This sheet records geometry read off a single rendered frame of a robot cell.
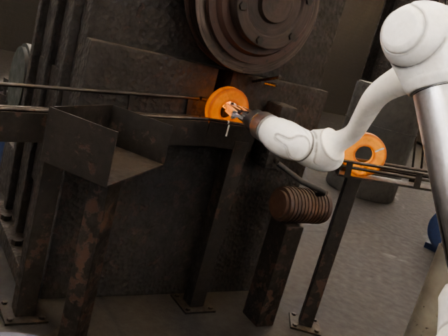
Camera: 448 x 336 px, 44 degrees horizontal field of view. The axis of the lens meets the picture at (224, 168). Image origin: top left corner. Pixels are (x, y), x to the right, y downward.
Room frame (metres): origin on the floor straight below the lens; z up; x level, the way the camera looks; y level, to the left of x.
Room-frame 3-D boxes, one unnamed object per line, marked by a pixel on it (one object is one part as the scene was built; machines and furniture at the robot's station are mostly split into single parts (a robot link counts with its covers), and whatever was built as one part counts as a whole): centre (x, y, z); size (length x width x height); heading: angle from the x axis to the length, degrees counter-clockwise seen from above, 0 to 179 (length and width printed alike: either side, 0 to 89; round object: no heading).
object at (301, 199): (1.95, -0.31, 0.27); 0.22 x 0.13 x 0.53; 124
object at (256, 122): (1.68, -0.09, 0.75); 0.09 x 0.06 x 0.09; 124
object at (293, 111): (2.02, -0.14, 0.68); 0.11 x 0.08 x 0.24; 34
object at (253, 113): (1.74, -0.05, 0.76); 0.09 x 0.08 x 0.07; 34
